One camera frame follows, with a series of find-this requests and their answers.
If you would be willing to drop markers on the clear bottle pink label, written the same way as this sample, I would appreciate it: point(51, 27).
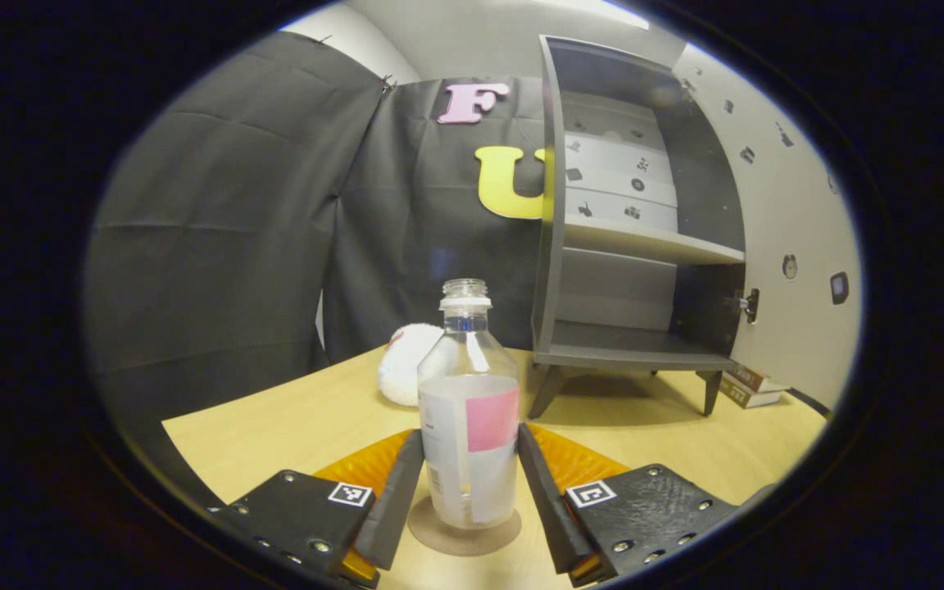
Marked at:
point(472, 410)

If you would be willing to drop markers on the white cabinet door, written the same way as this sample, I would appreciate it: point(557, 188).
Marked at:
point(791, 205)

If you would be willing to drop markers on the black backdrop cloth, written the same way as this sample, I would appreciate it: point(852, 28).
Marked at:
point(218, 246)

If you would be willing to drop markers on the white plush toy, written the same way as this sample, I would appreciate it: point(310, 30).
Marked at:
point(402, 369)

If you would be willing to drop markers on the ceiling light panel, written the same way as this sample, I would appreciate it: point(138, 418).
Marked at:
point(603, 10)

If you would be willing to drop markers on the brown round coaster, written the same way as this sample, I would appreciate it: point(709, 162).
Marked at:
point(439, 537)

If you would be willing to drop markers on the metal door hinge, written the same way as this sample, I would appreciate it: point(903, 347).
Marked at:
point(751, 305)

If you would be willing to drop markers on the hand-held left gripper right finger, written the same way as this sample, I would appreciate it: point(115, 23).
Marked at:
point(550, 508)

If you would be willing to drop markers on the small metal clip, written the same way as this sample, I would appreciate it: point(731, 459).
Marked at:
point(388, 82)

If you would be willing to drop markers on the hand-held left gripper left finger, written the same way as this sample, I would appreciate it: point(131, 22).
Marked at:
point(394, 508)

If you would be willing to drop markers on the dark grey cabinet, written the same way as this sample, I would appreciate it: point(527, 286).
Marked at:
point(603, 291)

